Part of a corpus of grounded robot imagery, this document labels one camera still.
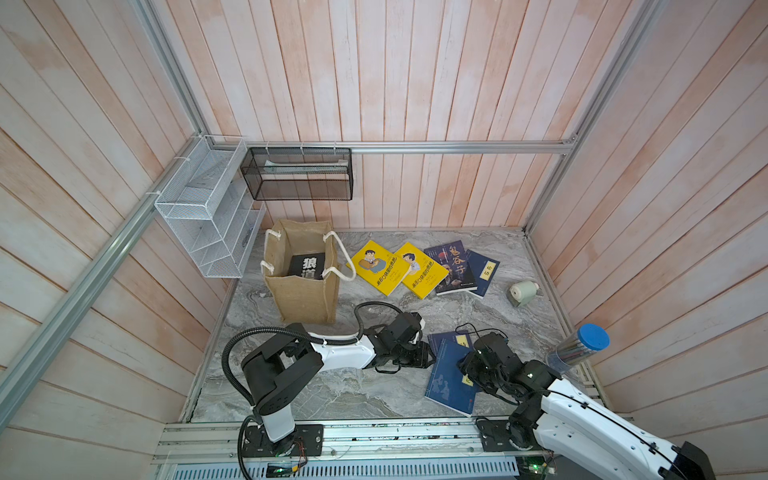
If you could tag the yellow book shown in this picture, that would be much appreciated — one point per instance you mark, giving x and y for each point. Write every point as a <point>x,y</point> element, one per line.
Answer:
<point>424,274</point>
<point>379,267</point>

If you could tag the white tape roll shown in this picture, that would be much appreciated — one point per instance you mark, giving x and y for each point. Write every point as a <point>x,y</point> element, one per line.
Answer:
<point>522,293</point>

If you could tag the brown canvas tote bag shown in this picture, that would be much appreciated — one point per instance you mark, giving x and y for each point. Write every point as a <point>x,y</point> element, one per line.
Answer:
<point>301,300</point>

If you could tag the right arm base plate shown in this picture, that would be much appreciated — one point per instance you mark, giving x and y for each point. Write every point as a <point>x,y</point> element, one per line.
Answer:
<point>503,435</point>

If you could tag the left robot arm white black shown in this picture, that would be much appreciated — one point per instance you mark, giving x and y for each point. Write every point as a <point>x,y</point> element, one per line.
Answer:
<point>281,367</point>

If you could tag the small blue book far right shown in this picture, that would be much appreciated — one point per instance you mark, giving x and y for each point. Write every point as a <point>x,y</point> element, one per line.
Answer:
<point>484,269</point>

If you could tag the aluminium frame bar back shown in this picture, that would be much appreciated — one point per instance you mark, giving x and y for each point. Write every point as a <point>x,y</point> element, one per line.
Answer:
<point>558,147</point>

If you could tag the blue book bottom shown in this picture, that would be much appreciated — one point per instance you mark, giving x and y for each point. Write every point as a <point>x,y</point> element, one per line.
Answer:
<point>447,385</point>

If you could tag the clear tube blue cap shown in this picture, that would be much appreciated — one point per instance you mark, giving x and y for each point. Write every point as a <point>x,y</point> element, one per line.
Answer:
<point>584,342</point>

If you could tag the white wire mesh shelf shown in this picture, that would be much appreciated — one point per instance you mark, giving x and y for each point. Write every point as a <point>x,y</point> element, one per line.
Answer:
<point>208,206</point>

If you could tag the aluminium rail front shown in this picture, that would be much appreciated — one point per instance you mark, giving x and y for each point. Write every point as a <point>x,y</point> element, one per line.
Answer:
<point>343,440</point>

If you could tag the dark portrait book far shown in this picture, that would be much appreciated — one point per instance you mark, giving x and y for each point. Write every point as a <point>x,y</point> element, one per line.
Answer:
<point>454,258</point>

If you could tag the yellow book right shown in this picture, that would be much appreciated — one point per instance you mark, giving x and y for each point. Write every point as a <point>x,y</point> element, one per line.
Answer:
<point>424,274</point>

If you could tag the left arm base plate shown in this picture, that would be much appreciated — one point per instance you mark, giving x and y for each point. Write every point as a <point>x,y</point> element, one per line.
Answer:
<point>305,440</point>

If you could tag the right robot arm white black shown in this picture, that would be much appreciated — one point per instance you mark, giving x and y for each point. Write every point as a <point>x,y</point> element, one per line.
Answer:
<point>551,414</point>

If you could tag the black wolf book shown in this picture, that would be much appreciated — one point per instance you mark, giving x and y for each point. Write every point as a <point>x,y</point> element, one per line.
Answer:
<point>308,266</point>

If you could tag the black mesh wall basket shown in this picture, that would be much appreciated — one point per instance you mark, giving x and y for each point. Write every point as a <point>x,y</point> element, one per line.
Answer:
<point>299,173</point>

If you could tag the yellow book left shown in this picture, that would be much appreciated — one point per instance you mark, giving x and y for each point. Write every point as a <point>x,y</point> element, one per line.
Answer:
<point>379,267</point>

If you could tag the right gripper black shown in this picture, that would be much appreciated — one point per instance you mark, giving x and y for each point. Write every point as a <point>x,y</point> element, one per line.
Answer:
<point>468,364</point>

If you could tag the purple book under blue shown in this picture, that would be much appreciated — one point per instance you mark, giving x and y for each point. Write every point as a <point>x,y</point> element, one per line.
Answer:
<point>461,337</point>

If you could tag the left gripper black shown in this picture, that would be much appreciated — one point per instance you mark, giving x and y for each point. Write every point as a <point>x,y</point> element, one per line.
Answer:
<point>422,357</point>

